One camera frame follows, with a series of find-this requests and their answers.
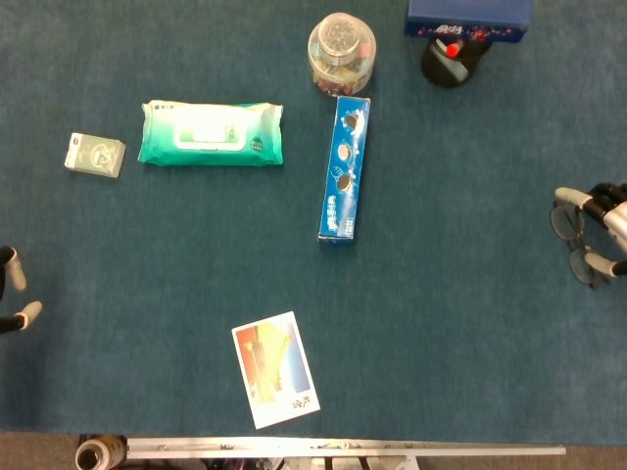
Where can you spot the aluminium rail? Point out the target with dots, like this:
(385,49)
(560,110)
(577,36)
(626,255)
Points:
(343,446)

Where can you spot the white bordered postcard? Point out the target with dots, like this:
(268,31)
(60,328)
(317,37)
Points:
(274,372)

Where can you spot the small clear plastic jar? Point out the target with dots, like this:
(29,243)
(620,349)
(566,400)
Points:
(338,36)

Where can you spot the black round device red button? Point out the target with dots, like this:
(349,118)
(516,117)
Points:
(438,73)

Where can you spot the green wet wipes pack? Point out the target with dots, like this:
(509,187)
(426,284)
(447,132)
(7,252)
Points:
(210,147)

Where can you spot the eyeglasses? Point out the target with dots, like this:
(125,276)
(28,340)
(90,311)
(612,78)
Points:
(565,222)

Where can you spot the brown tape roll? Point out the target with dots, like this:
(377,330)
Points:
(93,457)

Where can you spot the blue cookie box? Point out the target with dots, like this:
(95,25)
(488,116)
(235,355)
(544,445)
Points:
(345,171)

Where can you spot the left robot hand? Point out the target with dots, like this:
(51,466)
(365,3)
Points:
(17,274)

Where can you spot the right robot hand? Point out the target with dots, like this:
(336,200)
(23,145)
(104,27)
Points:
(617,215)

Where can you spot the red capped marker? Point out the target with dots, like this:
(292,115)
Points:
(453,49)

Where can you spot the large clear candy jar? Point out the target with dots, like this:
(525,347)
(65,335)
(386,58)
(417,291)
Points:
(343,78)

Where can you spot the dark blue rectangular box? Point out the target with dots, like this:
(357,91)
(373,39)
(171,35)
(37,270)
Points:
(465,14)

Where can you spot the teal table cloth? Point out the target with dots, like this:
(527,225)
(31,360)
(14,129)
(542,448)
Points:
(441,318)

